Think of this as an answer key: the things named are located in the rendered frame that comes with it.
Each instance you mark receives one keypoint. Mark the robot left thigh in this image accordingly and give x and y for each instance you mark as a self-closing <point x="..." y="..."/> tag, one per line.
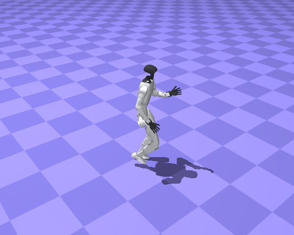
<point x="150" y="116"/>

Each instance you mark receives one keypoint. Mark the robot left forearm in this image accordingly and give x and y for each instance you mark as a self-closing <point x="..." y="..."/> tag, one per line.
<point x="162" y="94"/>

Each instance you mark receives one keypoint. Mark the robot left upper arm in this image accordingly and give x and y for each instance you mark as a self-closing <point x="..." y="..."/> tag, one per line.
<point x="154" y="93"/>

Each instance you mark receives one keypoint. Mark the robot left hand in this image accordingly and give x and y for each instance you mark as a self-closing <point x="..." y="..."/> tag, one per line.
<point x="174" y="91"/>

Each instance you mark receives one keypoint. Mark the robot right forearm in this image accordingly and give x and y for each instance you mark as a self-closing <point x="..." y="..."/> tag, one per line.
<point x="143" y="115"/>

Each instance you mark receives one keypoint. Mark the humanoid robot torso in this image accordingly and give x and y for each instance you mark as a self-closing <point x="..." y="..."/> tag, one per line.
<point x="147" y="97"/>

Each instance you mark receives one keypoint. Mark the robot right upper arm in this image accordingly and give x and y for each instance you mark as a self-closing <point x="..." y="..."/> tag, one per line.
<point x="142" y="94"/>

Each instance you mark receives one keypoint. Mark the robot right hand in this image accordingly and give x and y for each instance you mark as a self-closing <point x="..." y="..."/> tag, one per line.
<point x="153" y="126"/>

